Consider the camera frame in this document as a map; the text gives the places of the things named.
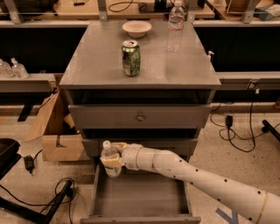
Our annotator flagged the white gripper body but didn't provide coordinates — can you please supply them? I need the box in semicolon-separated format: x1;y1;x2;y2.
122;143;142;171

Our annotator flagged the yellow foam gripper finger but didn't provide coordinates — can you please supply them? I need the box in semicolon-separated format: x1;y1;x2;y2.
113;143;127;153
101;155;122;168

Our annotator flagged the blue label plastic bottle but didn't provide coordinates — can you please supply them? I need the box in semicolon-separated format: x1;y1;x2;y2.
101;140;122;178

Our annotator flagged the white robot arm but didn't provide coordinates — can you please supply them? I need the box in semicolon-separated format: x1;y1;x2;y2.
101;140;280;224

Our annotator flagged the grey middle drawer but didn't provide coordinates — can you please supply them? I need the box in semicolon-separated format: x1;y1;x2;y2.
82;138;198;157

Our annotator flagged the grey open bottom drawer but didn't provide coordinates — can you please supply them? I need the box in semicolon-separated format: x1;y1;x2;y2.
80;162;201;224

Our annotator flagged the grey top drawer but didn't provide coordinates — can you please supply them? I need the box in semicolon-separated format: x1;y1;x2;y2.
69;105;210;129

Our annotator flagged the grey wooden drawer cabinet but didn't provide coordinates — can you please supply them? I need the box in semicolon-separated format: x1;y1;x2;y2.
59;19;222;177

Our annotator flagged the small white pump bottle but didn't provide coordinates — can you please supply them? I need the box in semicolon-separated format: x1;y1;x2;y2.
207;51;214;62

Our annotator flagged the clear sanitizer bottle right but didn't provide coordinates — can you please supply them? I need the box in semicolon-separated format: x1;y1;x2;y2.
11;58;29;79

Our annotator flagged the clear sanitizer bottle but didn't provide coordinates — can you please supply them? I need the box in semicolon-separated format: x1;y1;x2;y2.
11;58;29;79
0;59;14;77

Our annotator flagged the clear plastic water bottle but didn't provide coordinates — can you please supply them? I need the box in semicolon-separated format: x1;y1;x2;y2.
167;0;185;53

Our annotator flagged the clear sanitizer bottle left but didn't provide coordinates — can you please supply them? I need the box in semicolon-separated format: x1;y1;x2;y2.
0;59;14;77

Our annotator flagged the brown cardboard box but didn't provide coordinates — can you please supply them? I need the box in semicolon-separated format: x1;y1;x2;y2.
24;73;91;163

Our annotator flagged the black power adapter left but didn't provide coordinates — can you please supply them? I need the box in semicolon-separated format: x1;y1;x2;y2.
24;156;34;172

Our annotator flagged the black power adapter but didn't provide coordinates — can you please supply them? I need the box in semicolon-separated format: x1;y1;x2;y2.
24;156;34;172
226;115;233;128

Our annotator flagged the green soda can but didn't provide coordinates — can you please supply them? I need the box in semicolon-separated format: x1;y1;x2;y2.
122;39;141;76

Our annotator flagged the black power adapter right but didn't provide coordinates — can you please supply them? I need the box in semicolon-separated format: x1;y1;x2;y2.
226;115;233;128

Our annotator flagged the black metal stand base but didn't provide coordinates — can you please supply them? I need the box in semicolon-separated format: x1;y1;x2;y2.
0;178;76;224

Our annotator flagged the white paper bowl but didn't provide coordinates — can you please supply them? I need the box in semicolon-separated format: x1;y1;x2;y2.
122;20;151;38

